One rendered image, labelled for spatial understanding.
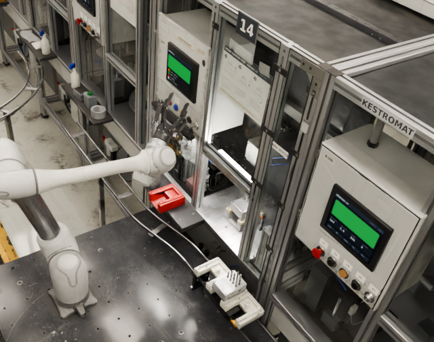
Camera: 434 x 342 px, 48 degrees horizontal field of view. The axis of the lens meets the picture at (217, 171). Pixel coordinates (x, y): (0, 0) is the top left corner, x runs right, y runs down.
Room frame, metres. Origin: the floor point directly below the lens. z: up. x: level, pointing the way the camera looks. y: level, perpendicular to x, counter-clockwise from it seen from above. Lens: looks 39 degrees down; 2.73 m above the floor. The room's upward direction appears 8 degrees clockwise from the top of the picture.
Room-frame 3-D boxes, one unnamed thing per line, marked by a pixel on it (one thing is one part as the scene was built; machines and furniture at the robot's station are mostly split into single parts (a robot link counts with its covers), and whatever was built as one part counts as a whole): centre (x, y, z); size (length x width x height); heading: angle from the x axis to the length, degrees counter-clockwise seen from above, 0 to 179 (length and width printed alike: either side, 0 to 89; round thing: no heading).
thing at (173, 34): (2.15, 0.15, 1.60); 0.42 x 0.29 x 0.46; 41
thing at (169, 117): (2.06, 0.26, 1.37); 0.36 x 0.04 x 0.04; 41
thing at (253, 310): (1.44, -0.13, 0.84); 0.36 x 0.14 x 0.10; 41
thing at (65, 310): (1.39, 0.59, 0.71); 0.22 x 0.18 x 0.06; 41
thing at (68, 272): (1.42, 0.61, 0.85); 0.18 x 0.16 x 0.22; 32
